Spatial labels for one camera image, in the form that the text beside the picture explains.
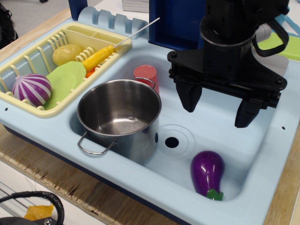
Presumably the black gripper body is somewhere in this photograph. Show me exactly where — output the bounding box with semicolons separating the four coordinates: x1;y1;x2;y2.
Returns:
167;17;287;108

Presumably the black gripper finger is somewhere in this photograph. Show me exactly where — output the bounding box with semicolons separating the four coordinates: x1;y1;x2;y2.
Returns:
175;79;202;113
235;98;262;128

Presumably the purple toy eggplant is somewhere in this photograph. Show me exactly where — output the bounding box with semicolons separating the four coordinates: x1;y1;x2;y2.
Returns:
190;151;225;201

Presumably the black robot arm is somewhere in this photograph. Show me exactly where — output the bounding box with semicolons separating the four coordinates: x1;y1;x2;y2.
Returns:
167;0;289;128

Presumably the stainless steel pot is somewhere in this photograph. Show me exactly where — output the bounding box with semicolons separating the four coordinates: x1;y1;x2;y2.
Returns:
77;80;162;165

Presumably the pink plastic cup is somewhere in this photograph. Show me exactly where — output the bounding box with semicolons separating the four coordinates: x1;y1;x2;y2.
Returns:
134;65;160;94

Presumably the grey toy faucet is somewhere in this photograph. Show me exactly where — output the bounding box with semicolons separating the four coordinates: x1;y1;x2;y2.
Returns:
252;23;289;76

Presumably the green cutting board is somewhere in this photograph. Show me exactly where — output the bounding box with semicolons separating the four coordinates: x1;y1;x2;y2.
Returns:
253;31;300;62

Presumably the dark blue plastic box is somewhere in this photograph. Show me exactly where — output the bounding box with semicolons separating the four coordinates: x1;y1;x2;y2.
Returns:
69;0;205;50

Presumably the light blue toy sink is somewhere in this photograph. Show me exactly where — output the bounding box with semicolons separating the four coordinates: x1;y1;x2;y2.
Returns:
0;16;300;225

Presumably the blue plastic cup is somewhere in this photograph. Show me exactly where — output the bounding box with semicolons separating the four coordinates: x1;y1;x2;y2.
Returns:
275;15;300;37

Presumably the grey ribbed box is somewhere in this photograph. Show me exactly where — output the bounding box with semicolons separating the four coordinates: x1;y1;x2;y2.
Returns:
122;0;149;13

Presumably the orange toy piece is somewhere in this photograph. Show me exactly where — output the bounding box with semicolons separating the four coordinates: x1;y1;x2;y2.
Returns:
85;68;96;78

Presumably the green plastic plate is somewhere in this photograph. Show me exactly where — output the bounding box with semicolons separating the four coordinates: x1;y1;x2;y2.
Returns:
44;61;86;110

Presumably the yellow toy potato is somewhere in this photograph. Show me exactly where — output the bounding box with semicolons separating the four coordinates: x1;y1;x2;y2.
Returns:
52;44;83;66

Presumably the yellow dish rack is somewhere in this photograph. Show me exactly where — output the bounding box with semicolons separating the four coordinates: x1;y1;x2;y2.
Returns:
0;22;132;118

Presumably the purple striped toy onion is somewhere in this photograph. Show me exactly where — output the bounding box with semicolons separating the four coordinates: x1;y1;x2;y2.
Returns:
11;74;52;107

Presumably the black bag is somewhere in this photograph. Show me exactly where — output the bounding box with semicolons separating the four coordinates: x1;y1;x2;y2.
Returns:
0;4;18;49

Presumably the yellow tape piece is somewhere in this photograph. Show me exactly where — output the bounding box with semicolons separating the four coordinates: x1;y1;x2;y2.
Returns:
24;204;54;221

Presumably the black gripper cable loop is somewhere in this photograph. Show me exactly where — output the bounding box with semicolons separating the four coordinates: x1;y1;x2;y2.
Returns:
252;18;290;58

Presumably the black braided cable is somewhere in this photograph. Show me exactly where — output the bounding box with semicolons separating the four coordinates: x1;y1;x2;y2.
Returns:
0;191;65;225

